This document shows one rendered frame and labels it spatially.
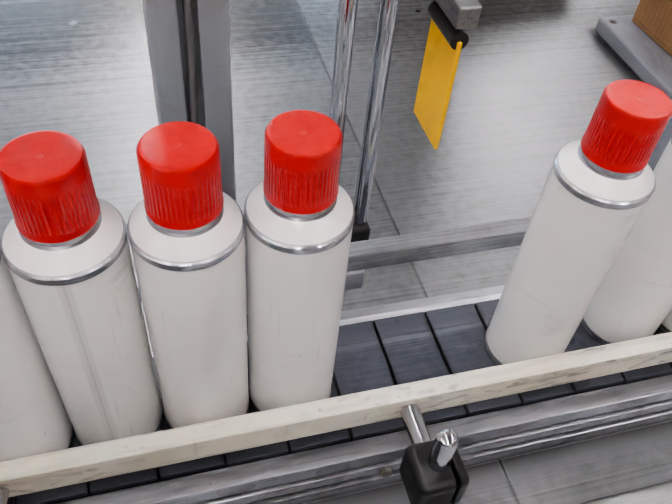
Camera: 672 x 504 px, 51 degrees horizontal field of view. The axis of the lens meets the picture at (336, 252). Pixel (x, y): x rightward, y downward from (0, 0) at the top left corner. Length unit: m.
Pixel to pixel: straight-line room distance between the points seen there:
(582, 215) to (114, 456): 0.27
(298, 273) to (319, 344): 0.06
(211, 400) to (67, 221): 0.14
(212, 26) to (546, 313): 0.25
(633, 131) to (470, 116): 0.43
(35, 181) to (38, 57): 0.57
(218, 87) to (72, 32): 0.47
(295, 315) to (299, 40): 0.55
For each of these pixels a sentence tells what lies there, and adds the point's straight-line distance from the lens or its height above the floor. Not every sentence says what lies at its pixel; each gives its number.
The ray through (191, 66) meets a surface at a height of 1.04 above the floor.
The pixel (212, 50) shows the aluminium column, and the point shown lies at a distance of 0.41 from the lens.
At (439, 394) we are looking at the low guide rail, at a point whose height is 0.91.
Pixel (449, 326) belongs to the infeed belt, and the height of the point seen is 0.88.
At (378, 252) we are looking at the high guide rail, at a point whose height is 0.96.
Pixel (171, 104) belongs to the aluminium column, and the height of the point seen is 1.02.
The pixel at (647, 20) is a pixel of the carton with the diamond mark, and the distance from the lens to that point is 0.97.
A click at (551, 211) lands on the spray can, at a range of 0.39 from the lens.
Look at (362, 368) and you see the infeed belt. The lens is 0.46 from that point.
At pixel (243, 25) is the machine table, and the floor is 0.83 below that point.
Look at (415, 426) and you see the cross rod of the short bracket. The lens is 0.41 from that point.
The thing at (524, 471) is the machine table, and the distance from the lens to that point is 0.51.
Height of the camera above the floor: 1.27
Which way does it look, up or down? 47 degrees down
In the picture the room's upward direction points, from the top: 6 degrees clockwise
